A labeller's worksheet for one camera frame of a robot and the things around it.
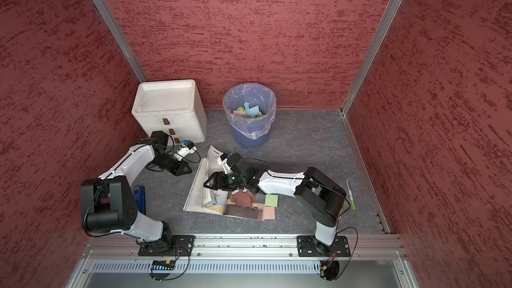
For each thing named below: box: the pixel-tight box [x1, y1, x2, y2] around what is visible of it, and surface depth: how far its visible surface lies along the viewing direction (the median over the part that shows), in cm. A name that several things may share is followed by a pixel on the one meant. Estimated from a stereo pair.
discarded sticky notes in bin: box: [232, 101, 264, 118], surface depth 102 cm
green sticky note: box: [264, 194, 279, 208], surface depth 87 cm
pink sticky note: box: [264, 206, 276, 220], surface depth 84 cm
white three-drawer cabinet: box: [131, 79, 208, 144], surface depth 93 cm
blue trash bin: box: [222, 82, 277, 148], surface depth 94 cm
